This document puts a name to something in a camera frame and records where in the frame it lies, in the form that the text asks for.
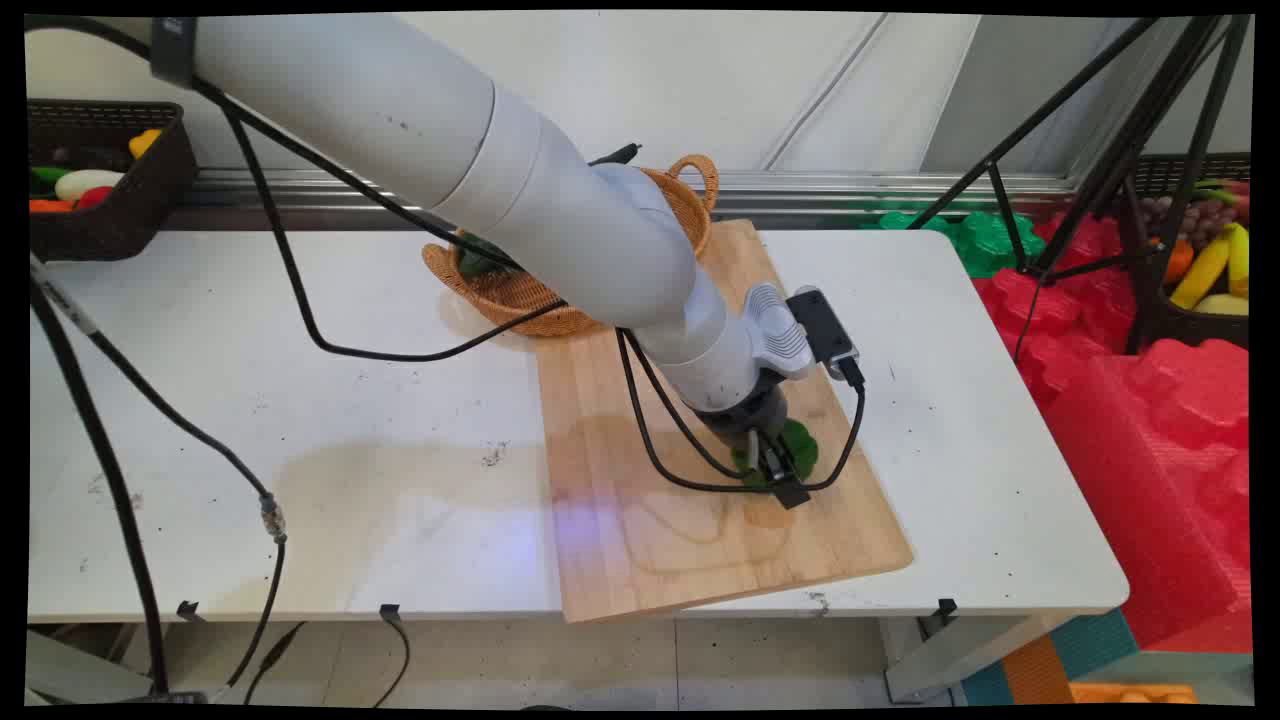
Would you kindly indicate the aluminium window rail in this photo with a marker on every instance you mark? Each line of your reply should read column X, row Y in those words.
column 850, row 190

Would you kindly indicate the short yellow toy banana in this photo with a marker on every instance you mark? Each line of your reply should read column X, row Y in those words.
column 1239, row 260

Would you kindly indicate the green bell pepper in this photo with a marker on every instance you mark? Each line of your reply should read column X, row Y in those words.
column 800, row 450

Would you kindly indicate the green foam mat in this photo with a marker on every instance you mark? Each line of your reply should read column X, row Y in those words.
column 985, row 245

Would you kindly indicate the purple toy grapes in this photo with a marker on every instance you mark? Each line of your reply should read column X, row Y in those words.
column 1195, row 215

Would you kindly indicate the red foam mat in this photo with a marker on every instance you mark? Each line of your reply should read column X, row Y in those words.
column 1150, row 450

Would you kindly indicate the yellow toy vegetable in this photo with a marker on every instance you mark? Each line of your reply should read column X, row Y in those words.
column 144, row 142

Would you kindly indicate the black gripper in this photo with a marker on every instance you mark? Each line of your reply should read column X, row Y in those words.
column 745, row 418

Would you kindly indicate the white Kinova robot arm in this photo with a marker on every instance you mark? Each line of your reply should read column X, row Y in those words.
column 400, row 110

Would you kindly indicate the dark green toy vegetable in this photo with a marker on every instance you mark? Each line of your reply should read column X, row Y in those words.
column 480, row 258

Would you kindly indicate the teal and orange floor mat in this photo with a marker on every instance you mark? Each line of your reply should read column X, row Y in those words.
column 1090, row 650

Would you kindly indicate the black tripod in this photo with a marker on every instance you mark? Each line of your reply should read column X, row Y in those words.
column 1130, row 140

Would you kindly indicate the white toy radish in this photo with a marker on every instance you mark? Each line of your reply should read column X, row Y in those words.
column 88, row 184

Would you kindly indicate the red toy vegetable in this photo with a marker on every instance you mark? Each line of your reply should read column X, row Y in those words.
column 95, row 197

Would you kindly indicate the small orange toy carrot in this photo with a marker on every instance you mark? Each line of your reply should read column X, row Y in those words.
column 50, row 206

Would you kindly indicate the orange toy fruit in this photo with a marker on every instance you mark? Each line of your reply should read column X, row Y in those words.
column 1178, row 262

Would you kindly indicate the black plastic mesh basket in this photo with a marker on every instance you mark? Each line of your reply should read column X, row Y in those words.
column 120, row 230

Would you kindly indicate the white table leg frame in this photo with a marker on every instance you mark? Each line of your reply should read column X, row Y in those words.
column 940, row 665

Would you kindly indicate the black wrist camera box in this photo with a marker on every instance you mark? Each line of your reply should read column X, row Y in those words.
column 822, row 325

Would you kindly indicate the orange foam piece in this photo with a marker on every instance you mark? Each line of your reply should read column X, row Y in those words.
column 1130, row 693

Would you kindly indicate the light green toy vegetable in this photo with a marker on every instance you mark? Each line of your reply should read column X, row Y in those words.
column 48, row 175

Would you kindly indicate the black box on floor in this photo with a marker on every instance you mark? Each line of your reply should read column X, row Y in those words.
column 170, row 698

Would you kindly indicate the long yellow toy banana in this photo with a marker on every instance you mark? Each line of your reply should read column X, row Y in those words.
column 1200, row 272

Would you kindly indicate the wooden cutting board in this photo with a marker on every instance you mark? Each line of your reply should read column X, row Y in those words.
column 650, row 560

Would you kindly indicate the pale yellow toy fruit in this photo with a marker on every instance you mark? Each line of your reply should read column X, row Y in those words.
column 1222, row 305

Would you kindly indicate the dark woven fruit basket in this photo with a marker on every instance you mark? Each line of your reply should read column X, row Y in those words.
column 1175, row 325

